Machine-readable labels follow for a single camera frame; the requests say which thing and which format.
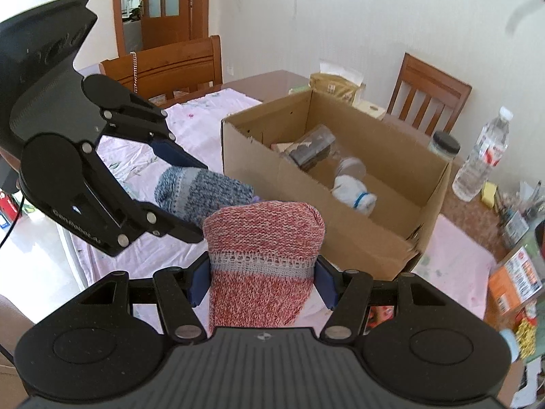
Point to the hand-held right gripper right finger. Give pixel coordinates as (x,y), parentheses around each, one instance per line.
(325,283)

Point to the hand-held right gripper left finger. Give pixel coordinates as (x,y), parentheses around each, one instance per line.
(198,283)

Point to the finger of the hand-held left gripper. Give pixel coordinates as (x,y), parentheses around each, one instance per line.
(174,155)
(179,228)

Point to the blue-grey knitted sock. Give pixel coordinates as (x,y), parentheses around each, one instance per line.
(200,191)

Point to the cardboard box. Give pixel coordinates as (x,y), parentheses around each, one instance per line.
(306,217)

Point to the pink knitted sock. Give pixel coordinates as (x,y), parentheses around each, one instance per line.
(264,238)

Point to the white sock blue band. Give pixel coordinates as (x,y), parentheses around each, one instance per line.
(353,194)

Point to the clear cookie jar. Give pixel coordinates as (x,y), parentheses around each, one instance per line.
(315,147)

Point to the pink floral tablecloth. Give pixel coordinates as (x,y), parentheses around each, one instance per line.
(204,115)

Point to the wooden chair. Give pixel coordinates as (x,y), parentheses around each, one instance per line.
(170,66)
(430,89)

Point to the wooden glass-pane door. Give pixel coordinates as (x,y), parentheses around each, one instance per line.
(164,4)

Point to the yellow tissue box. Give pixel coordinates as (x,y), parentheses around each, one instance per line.
(336,85)

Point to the dark-lid glass jar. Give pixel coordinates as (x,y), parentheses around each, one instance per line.
(443,145)

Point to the yellow sticky notes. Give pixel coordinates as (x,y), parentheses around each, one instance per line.
(489,194)

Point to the clear container orange label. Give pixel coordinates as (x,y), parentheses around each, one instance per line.
(515,283)

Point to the clear water bottle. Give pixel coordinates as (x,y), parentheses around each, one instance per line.
(481,157)

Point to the glass pen holder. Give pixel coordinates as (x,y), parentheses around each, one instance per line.
(517,221)

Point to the yellow ornament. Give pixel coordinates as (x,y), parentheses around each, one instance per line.
(526,336)

